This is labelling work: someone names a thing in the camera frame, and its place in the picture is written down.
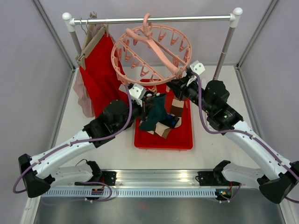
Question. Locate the red hanging cloth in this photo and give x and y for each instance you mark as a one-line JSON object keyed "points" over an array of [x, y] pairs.
{"points": [[100, 78]]}

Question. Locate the pink hanging garment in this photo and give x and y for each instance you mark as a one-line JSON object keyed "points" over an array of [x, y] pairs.
{"points": [[83, 97]]}

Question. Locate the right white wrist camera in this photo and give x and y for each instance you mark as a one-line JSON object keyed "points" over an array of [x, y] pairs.
{"points": [[196, 69]]}

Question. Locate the red plastic tray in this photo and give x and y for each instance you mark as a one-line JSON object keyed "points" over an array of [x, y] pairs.
{"points": [[178, 139]]}

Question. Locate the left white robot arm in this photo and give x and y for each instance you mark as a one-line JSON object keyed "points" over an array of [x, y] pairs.
{"points": [[41, 172]]}

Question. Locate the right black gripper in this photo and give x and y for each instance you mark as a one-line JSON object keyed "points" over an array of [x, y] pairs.
{"points": [[180, 86]]}

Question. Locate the pink round clip hanger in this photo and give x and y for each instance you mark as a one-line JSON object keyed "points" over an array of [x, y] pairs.
{"points": [[150, 54]]}

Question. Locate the teal christmas sock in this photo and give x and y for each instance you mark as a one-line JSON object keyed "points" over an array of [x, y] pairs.
{"points": [[156, 113]]}

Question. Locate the aluminium frame post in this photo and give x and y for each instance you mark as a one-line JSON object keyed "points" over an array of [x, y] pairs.
{"points": [[262, 23], [47, 22]]}

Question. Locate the white slotted cable duct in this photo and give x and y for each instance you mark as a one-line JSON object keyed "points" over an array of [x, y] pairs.
{"points": [[131, 192]]}

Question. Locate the metal clothes rack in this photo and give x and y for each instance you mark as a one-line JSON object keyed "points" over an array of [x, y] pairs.
{"points": [[233, 19]]}

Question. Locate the brown beige striped sock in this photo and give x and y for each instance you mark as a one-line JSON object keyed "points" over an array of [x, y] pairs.
{"points": [[176, 109]]}

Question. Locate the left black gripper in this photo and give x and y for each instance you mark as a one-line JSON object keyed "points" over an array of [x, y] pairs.
{"points": [[145, 110]]}

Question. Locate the beige clip hanger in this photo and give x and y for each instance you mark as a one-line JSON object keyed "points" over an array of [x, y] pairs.
{"points": [[93, 34]]}

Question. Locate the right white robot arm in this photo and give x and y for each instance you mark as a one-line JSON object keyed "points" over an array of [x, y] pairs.
{"points": [[276, 175]]}

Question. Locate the aluminium frame post left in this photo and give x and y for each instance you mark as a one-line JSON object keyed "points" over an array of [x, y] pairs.
{"points": [[47, 22]]}

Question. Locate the aluminium frame post right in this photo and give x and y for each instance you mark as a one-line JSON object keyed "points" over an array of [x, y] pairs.
{"points": [[262, 23]]}

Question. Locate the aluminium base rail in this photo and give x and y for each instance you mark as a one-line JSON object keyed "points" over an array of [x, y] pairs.
{"points": [[154, 177]]}

